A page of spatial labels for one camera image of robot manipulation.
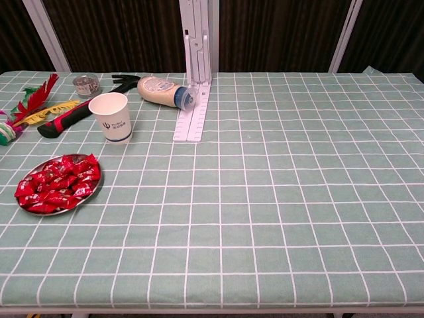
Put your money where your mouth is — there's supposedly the white partition post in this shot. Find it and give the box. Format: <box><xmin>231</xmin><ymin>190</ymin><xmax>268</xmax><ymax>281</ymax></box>
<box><xmin>178</xmin><ymin>0</ymin><xmax>220</xmax><ymax>74</ymax></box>
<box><xmin>328</xmin><ymin>0</ymin><xmax>364</xmax><ymax>74</ymax></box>
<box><xmin>21</xmin><ymin>0</ymin><xmax>72</xmax><ymax>73</ymax></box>

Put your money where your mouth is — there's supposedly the mayonnaise squeeze bottle blue cap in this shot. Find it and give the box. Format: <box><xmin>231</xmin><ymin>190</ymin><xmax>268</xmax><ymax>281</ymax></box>
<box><xmin>136</xmin><ymin>76</ymin><xmax>199</xmax><ymax>110</ymax></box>

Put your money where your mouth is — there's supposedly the green checked tablecloth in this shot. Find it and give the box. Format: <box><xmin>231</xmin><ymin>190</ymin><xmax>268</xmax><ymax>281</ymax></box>
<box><xmin>0</xmin><ymin>65</ymin><xmax>424</xmax><ymax>309</ymax></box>

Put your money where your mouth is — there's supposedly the white paper cup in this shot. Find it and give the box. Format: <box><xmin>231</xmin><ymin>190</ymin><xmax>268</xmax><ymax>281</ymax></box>
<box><xmin>87</xmin><ymin>92</ymin><xmax>133</xmax><ymax>146</ymax></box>

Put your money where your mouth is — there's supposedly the small clear jar of clips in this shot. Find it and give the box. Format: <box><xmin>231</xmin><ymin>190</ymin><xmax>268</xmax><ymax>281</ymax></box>
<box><xmin>72</xmin><ymin>74</ymin><xmax>101</xmax><ymax>98</ymax></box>

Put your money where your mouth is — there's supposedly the red black claw hammer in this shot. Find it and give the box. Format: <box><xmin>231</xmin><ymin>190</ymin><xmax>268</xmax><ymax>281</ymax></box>
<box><xmin>36</xmin><ymin>74</ymin><xmax>142</xmax><ymax>139</ymax></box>

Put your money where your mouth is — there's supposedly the dark brown curtain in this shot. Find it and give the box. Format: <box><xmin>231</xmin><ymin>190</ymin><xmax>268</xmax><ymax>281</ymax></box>
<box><xmin>337</xmin><ymin>0</ymin><xmax>424</xmax><ymax>83</ymax></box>
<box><xmin>42</xmin><ymin>0</ymin><xmax>186</xmax><ymax>74</ymax></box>
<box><xmin>218</xmin><ymin>0</ymin><xmax>352</xmax><ymax>74</ymax></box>
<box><xmin>0</xmin><ymin>0</ymin><xmax>56</xmax><ymax>76</ymax></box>

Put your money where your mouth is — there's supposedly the round metal plate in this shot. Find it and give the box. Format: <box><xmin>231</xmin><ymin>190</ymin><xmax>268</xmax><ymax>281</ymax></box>
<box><xmin>15</xmin><ymin>153</ymin><xmax>104</xmax><ymax>217</ymax></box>

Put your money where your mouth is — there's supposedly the colourful feather shuttlecock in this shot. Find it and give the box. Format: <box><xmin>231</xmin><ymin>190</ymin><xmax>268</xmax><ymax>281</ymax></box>
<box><xmin>0</xmin><ymin>73</ymin><xmax>81</xmax><ymax>147</ymax></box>

